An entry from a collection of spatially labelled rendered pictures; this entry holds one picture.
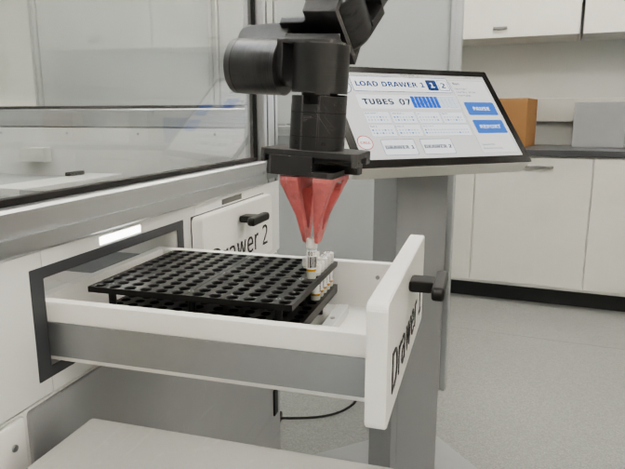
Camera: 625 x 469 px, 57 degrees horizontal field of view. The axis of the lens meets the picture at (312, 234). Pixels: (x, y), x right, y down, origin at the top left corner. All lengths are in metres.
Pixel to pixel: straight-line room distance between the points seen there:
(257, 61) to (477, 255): 3.06
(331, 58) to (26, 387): 0.43
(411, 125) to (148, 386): 0.93
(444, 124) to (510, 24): 2.39
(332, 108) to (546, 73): 3.65
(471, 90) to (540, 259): 2.03
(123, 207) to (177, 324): 0.22
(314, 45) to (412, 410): 1.29
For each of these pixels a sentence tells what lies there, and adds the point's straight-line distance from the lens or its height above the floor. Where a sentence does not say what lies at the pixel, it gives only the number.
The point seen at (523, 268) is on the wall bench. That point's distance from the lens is 3.58.
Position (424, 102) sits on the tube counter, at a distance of 1.53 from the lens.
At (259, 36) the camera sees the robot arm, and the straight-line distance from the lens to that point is 0.64.
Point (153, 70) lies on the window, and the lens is 0.81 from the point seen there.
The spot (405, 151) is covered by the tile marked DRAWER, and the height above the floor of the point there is 0.99.
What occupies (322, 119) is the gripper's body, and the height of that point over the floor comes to 1.07.
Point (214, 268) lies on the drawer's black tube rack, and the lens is 0.68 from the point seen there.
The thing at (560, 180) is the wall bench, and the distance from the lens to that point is 3.49.
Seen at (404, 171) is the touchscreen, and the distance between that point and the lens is 1.38.
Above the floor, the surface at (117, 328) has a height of 0.87.
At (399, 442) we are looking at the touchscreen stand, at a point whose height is 0.18.
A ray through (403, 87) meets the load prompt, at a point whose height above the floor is 1.15.
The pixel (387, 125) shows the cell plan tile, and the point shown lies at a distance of 1.42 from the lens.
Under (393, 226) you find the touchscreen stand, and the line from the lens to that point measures 1.51.
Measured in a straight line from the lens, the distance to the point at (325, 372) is 0.51.
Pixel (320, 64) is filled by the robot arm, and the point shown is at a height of 1.12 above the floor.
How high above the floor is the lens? 1.07
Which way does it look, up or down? 11 degrees down
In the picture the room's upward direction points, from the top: straight up
